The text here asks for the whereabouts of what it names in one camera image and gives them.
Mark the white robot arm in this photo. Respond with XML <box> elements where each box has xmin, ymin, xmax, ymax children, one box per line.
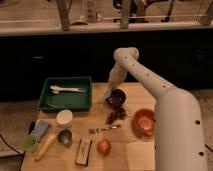
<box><xmin>108</xmin><ymin>47</ymin><xmax>208</xmax><ymax>171</ymax></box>

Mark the green plastic cup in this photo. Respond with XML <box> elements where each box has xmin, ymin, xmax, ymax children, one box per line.
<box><xmin>20</xmin><ymin>135</ymin><xmax>38</xmax><ymax>152</ymax></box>

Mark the dark grape bunch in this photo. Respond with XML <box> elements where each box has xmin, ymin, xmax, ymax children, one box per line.
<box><xmin>106</xmin><ymin>108</ymin><xmax>127</xmax><ymax>125</ymax></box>

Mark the silver fork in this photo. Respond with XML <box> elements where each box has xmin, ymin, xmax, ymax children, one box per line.
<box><xmin>89</xmin><ymin>125</ymin><xmax>121</xmax><ymax>134</ymax></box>

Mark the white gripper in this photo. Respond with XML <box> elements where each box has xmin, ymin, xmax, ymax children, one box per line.
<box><xmin>108</xmin><ymin>66</ymin><xmax>127</xmax><ymax>89</ymax></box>

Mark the orange tomato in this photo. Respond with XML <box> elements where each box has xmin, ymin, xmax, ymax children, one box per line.
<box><xmin>97</xmin><ymin>139</ymin><xmax>111</xmax><ymax>156</ymax></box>

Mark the white brush in tray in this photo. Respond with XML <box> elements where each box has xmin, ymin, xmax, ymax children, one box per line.
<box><xmin>50</xmin><ymin>85</ymin><xmax>86</xmax><ymax>93</ymax></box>

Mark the silver metal cup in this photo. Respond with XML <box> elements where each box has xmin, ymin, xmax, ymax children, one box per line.
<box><xmin>58</xmin><ymin>130</ymin><xmax>72</xmax><ymax>147</ymax></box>

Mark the green plastic tray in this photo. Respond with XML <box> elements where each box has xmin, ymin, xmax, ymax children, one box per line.
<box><xmin>38</xmin><ymin>77</ymin><xmax>92</xmax><ymax>112</ymax></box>

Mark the blue sponge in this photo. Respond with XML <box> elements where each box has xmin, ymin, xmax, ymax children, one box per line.
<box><xmin>31</xmin><ymin>120</ymin><xmax>50</xmax><ymax>141</ymax></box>

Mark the dark purple bowl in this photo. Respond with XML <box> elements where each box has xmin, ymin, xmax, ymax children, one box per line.
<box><xmin>105</xmin><ymin>89</ymin><xmax>126</xmax><ymax>108</ymax></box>

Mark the brown rectangular box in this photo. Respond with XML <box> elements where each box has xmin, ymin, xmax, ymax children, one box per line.
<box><xmin>75</xmin><ymin>138</ymin><xmax>92</xmax><ymax>166</ymax></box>

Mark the orange bowl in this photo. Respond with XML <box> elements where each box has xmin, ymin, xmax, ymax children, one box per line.
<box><xmin>132</xmin><ymin>108</ymin><xmax>154</xmax><ymax>137</ymax></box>

